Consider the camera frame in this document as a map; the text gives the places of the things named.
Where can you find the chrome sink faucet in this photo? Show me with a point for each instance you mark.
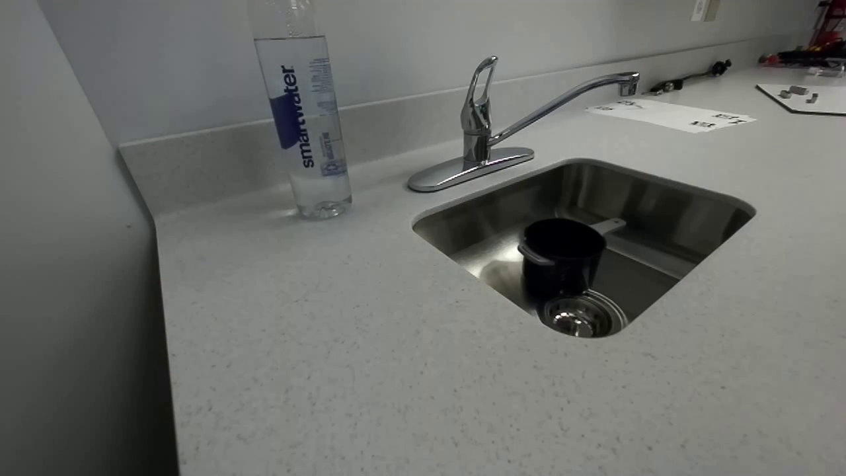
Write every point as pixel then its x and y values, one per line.
pixel 477 134

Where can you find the black measuring cup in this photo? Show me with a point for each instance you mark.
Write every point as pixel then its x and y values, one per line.
pixel 559 255

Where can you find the clear plastic water bottle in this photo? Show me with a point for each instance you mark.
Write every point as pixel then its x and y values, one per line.
pixel 304 134

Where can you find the metal drain strainer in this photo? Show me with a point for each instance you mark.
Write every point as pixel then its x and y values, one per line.
pixel 586 319

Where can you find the stainless steel sink basin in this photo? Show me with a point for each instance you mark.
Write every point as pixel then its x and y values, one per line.
pixel 670 213

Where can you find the white paper sheet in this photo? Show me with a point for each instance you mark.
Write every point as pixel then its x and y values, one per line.
pixel 674 114

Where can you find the black and white object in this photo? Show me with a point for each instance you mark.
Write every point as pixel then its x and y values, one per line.
pixel 806 99

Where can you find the red equipment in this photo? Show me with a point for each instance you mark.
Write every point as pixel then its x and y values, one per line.
pixel 816 44

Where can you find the white wall outlet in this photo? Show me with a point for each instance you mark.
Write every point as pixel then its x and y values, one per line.
pixel 705 8

